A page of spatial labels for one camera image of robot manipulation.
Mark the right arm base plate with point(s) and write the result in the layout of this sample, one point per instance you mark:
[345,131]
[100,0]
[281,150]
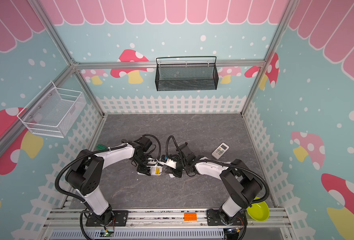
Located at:
[217,217]

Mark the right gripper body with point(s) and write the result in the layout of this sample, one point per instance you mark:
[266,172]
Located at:
[176,171]

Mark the black mesh wall basket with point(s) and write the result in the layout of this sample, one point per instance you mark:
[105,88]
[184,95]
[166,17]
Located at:
[193,73]

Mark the white wire wall basket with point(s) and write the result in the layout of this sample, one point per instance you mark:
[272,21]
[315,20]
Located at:
[53,112]

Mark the green toy brick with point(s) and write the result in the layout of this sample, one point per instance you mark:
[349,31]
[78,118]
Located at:
[101,147]

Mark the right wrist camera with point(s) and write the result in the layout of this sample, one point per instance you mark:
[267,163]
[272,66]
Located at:
[165,161]

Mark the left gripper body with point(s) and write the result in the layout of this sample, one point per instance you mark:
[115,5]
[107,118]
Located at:
[142,162]

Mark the white remote control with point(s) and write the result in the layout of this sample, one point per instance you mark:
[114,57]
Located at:
[220,151]
[153,170]

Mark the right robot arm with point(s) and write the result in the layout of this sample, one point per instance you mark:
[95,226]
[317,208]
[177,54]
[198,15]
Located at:
[244,186]

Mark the orange toy brick on rail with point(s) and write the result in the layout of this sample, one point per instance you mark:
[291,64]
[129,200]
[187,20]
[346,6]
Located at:
[190,217]

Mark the lime green bowl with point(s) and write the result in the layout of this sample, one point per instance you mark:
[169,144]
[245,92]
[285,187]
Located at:
[259,211]

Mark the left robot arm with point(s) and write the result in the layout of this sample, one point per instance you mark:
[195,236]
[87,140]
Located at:
[81,177]

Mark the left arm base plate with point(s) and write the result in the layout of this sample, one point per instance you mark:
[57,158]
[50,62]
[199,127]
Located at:
[109,219]

